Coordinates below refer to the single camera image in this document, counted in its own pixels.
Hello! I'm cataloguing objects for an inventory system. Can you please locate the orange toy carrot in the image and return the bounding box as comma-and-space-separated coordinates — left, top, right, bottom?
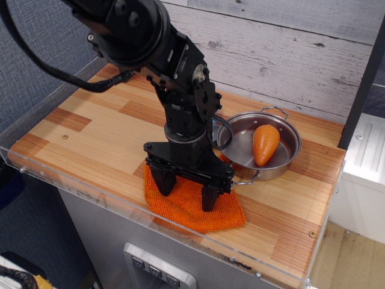
253, 125, 280, 167

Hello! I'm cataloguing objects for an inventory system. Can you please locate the silver pot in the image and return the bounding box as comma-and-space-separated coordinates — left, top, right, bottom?
214, 106, 301, 185

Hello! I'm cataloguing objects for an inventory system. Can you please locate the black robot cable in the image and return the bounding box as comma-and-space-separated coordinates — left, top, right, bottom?
0, 0, 135, 93

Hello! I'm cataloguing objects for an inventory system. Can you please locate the orange cloth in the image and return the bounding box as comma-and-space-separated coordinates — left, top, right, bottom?
144, 165, 246, 234

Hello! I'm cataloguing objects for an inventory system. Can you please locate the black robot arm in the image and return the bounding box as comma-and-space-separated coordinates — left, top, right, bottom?
67, 1, 235, 211

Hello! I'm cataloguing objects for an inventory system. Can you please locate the clear acrylic guard rail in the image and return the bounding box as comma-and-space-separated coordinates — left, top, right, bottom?
0, 43, 347, 289

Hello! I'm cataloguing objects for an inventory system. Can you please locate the white metal side cabinet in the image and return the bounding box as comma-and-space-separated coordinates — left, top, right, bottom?
329, 113, 384, 243

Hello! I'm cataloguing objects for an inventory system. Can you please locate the woven basket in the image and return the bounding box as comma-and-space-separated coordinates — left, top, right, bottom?
1, 266, 54, 289

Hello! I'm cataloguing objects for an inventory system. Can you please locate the silver control panel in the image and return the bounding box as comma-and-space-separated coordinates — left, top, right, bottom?
123, 242, 197, 288

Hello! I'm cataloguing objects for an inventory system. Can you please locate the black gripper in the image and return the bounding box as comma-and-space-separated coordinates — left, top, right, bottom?
144, 120, 235, 212

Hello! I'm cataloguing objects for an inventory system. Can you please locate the black vertical post right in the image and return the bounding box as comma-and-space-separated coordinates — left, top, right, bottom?
338, 19, 384, 150

